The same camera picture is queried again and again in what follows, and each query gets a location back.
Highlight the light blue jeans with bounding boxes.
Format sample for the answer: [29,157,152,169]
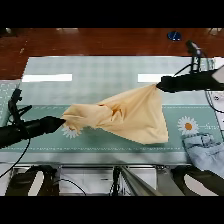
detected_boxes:
[182,132,224,181]

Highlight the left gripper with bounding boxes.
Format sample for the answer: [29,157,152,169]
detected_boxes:
[41,115,67,136]

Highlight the blue round disc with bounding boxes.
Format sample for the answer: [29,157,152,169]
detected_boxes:
[166,30,183,42]

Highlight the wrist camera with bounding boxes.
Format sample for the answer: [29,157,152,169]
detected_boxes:
[7,87,34,126]
[185,39,204,74]

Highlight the pale yellow garment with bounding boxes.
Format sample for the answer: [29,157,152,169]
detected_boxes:
[60,83,170,146]

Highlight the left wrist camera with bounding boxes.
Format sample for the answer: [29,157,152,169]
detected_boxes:
[7,87,34,126]

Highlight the black cable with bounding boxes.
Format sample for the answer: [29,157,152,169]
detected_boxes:
[52,177,88,197]
[203,88,224,115]
[0,136,32,180]

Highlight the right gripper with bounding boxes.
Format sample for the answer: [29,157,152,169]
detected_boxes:
[155,75,183,94]

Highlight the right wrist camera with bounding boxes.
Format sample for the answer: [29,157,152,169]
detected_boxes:
[185,39,204,74]

